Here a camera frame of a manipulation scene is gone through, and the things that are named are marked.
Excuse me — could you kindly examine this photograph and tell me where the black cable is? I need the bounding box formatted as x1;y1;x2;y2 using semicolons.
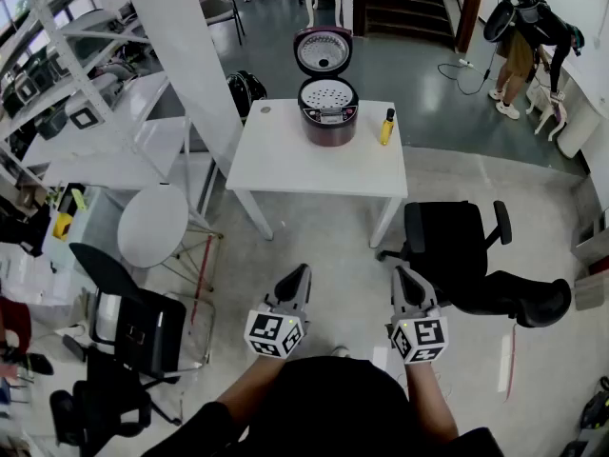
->
437;45;499;97

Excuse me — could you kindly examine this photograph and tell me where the grey armchair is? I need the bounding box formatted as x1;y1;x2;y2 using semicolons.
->
199;0;246;47

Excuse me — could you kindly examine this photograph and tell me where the black office chair with armrests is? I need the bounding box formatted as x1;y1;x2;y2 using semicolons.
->
377;200;572;328

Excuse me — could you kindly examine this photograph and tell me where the dark wooden staircase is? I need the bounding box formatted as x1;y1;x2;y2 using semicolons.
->
354;0;486;54

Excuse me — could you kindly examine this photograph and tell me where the grey small box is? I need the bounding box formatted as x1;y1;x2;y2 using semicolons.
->
574;273;609;311

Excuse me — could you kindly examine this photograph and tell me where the person's right forearm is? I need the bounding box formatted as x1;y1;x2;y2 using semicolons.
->
403;359;461;445

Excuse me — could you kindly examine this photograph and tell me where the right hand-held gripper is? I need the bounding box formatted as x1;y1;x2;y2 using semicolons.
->
389;265;449;365

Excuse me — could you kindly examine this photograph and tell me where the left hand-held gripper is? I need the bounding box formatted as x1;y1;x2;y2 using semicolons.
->
244;263;313;360

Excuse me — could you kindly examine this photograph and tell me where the black chrome-frame chair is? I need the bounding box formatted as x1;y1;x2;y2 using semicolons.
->
69;243;215;385

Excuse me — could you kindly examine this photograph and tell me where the white curved counter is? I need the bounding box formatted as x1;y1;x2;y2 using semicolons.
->
541;40;609;161

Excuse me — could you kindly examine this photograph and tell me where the yellow black box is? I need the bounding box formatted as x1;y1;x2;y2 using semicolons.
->
51;183;87;242

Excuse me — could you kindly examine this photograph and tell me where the maroon rice cooker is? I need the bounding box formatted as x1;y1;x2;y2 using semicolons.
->
293;26;359;148

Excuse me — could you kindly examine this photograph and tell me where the black white square tag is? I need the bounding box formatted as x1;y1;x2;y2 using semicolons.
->
69;107;100;130

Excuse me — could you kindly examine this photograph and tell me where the black backpack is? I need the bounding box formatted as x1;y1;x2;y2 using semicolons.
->
226;70;267;123

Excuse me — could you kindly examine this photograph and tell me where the white square table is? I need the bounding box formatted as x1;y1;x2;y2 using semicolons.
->
225;98;409;249

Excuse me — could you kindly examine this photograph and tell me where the white metal shelving rack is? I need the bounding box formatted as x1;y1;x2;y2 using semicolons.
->
0;0;215;223

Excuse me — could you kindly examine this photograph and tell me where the person's left forearm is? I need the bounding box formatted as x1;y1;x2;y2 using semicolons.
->
216;352;286;427

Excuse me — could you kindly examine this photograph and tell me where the black swivel chair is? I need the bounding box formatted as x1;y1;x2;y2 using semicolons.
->
49;345;185;457

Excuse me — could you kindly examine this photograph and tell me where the person's black shirt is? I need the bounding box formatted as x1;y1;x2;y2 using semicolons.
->
142;355;505;457

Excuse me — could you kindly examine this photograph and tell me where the yellow bottle with black cap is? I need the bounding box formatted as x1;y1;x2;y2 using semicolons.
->
379;108;397;147

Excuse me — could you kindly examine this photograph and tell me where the white curved-leg stool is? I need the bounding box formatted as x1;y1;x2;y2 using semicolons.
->
525;83;570;142

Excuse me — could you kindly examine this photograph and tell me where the white round wire-leg stool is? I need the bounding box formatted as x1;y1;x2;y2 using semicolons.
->
117;183;225;326

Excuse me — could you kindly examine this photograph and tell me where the white perforated steamer tray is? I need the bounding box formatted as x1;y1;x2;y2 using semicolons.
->
301;79;356;111

